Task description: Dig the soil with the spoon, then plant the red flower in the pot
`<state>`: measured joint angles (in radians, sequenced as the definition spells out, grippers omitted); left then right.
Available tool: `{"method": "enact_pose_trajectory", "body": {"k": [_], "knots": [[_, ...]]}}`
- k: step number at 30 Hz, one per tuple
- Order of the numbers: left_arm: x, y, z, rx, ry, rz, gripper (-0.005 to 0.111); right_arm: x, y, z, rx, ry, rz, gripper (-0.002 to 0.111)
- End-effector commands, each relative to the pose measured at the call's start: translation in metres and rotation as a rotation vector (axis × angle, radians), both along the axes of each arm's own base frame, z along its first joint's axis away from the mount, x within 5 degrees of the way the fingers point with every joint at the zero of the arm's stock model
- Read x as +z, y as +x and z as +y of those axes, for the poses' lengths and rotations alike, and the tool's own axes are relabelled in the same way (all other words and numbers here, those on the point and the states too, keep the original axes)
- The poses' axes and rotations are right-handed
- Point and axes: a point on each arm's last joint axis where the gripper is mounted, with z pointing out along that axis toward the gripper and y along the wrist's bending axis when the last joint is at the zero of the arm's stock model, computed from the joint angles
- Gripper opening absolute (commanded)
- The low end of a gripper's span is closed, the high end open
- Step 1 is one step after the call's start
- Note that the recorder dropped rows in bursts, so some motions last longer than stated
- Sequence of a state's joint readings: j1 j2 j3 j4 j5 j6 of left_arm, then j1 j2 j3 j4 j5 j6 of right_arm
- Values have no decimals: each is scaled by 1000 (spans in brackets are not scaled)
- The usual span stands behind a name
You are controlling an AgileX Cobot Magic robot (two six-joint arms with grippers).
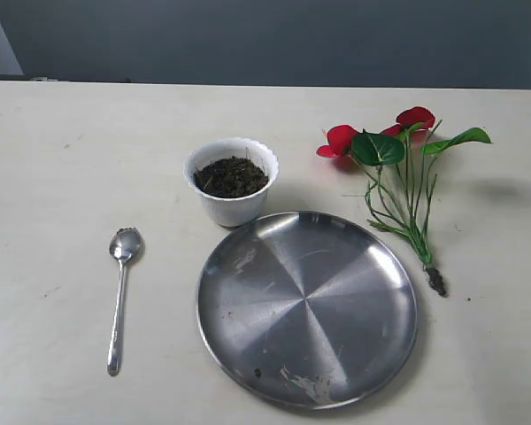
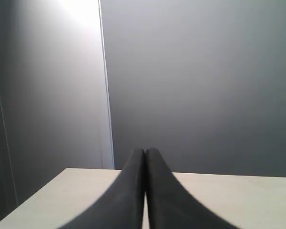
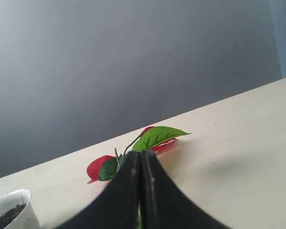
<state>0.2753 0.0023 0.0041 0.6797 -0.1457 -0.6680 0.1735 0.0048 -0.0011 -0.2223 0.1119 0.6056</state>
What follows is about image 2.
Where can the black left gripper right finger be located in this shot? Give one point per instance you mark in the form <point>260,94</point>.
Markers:
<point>170,205</point>

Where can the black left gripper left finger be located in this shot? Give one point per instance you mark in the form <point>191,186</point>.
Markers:
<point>121,205</point>

